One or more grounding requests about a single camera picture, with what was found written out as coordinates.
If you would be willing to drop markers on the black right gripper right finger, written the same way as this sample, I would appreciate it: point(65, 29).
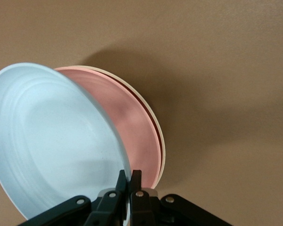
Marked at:
point(141, 209)

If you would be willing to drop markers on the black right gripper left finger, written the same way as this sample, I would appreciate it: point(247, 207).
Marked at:
point(108, 207)

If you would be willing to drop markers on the pink plate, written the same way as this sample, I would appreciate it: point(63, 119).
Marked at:
point(136, 131)

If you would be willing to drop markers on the blue plate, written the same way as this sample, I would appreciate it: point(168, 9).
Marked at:
point(49, 131)

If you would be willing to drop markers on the beige plate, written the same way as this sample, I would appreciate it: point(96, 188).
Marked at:
point(163, 150)

